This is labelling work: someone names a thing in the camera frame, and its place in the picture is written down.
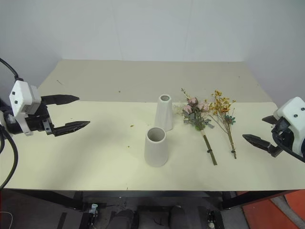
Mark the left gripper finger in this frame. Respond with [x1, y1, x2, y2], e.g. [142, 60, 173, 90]
[52, 120, 91, 137]
[41, 94, 80, 107]

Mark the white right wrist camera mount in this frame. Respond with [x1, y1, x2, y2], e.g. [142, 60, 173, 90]
[272, 96, 305, 157]

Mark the table caster wheel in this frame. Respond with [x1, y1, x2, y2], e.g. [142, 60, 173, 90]
[87, 203, 100, 216]
[206, 209, 216, 229]

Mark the pink rose bouquet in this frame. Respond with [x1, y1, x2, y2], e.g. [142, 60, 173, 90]
[174, 88, 218, 167]

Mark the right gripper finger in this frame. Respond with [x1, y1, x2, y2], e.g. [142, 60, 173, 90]
[242, 134, 282, 157]
[262, 115, 279, 125]

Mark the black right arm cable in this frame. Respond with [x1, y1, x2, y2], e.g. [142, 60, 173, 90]
[283, 146, 305, 164]

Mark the black table frame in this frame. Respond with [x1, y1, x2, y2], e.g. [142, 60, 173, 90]
[0, 188, 305, 211]

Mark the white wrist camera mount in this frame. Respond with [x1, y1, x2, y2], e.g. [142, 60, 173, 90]
[272, 96, 305, 157]
[9, 80, 41, 137]

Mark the short wide white vase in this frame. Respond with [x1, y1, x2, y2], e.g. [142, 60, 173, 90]
[143, 126, 167, 168]

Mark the tall narrow white vase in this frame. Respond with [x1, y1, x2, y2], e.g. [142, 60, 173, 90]
[154, 94, 174, 132]

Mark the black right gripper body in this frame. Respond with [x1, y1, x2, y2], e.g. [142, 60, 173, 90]
[271, 116, 294, 153]

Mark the yellow dried flower bouquet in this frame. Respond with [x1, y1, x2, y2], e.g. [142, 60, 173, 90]
[209, 90, 238, 160]

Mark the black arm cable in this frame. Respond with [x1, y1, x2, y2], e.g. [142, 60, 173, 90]
[283, 146, 305, 164]
[0, 57, 24, 189]

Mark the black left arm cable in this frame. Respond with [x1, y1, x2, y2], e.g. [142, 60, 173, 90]
[0, 57, 24, 189]

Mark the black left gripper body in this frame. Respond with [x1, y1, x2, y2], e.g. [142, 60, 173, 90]
[25, 102, 55, 137]

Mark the thin white floor cable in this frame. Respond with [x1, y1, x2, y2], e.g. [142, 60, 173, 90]
[0, 210, 14, 229]

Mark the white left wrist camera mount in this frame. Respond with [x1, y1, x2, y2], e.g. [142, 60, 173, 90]
[9, 80, 41, 137]

